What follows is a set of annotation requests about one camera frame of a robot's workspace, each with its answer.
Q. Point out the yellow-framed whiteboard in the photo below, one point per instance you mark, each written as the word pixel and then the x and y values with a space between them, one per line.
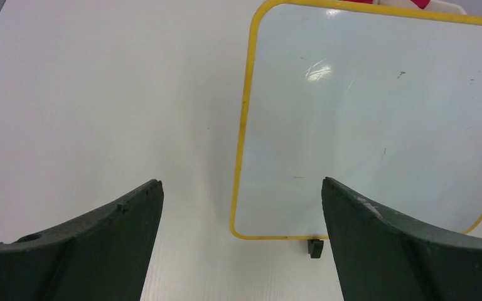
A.
pixel 386 100

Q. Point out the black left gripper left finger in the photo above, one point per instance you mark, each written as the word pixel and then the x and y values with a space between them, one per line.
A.
pixel 101 255

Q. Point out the black whiteboard foot clip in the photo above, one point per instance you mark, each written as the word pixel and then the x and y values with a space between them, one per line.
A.
pixel 315 248

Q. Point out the pink folded cloth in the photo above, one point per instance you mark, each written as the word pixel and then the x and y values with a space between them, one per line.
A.
pixel 408 4

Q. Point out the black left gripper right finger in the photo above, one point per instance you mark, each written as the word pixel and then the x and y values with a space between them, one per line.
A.
pixel 383 254

